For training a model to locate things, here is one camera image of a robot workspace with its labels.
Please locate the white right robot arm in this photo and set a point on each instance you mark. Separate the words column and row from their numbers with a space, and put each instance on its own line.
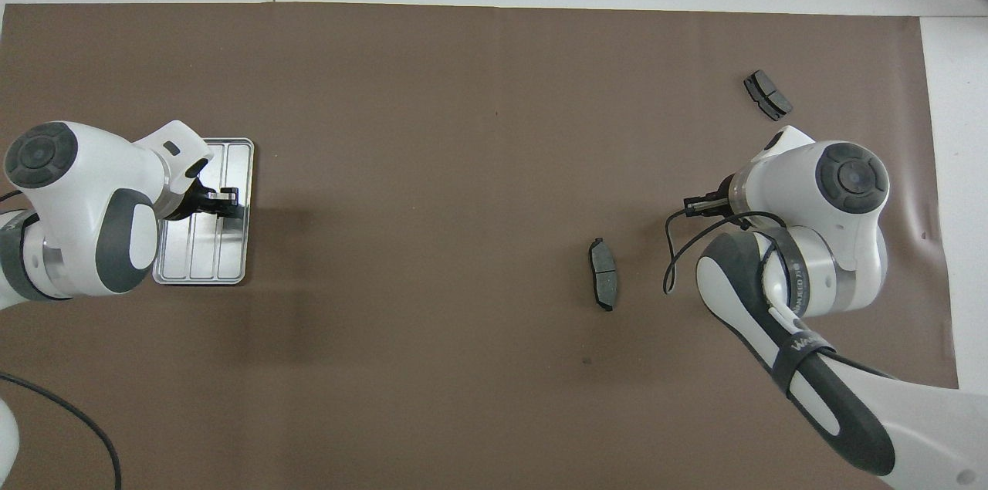
column 818, row 243

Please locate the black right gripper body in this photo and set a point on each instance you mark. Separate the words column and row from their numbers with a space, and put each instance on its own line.
column 714, row 204

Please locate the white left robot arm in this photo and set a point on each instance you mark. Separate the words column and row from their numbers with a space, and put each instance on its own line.
column 85, row 197

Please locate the silver metal tray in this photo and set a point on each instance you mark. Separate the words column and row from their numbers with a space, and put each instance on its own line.
column 231, row 258

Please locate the long dark brake pad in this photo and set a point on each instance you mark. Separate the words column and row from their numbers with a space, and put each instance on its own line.
column 604, row 274

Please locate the short dark brake pad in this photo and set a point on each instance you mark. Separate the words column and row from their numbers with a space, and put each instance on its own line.
column 769, row 95

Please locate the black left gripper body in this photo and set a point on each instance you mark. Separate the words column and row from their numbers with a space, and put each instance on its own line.
column 201, row 202

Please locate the brown paper table mat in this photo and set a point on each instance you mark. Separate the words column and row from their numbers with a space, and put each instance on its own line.
column 463, row 166

